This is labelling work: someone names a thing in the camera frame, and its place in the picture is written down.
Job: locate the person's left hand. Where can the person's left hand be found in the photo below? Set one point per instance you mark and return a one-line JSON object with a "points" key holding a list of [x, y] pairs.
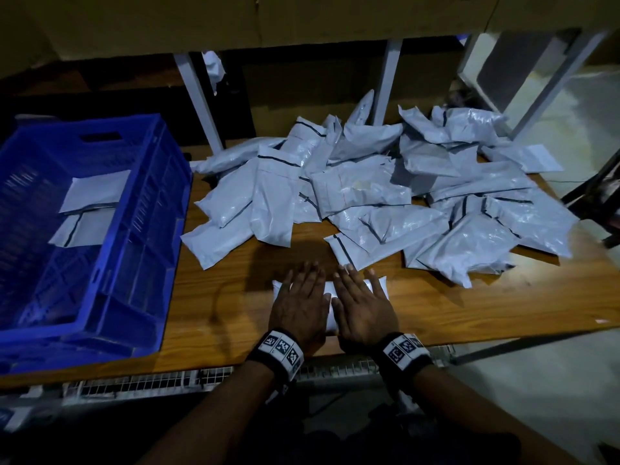
{"points": [[302, 310]]}

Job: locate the person's right hand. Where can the person's right hand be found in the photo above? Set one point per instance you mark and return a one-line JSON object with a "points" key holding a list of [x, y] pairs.
{"points": [[363, 310]]}

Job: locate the pile of grey mailer bags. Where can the pile of grey mailer bags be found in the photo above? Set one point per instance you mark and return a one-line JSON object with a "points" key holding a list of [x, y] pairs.
{"points": [[378, 198]]}

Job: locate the blue plastic crate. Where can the blue plastic crate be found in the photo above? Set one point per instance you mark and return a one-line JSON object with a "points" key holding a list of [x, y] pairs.
{"points": [[145, 256]]}

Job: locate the person's left forearm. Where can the person's left forearm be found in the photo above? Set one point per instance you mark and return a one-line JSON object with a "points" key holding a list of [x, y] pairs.
{"points": [[208, 421]]}

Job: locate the person's right forearm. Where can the person's right forearm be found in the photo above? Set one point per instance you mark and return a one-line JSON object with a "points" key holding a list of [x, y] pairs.
{"points": [[484, 421]]}

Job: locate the left marker wristband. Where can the left marker wristband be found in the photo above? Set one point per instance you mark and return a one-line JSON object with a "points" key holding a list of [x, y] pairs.
{"points": [[279, 355]]}

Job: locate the marker wristband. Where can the marker wristband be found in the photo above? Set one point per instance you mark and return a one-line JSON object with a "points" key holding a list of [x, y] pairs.
{"points": [[279, 355], [404, 355]]}

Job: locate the right marker wristband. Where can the right marker wristband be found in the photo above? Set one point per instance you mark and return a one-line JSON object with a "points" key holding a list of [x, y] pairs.
{"points": [[404, 355]]}

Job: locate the wooden table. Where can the wooden table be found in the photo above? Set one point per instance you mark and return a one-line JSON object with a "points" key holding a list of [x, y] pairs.
{"points": [[504, 300]]}

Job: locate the white metal shelf leg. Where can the white metal shelf leg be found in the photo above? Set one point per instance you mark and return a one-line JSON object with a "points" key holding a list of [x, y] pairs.
{"points": [[199, 103], [386, 82], [557, 87]]}

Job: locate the brown wooden chair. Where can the brown wooden chair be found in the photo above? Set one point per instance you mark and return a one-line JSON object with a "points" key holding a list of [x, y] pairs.
{"points": [[599, 203]]}

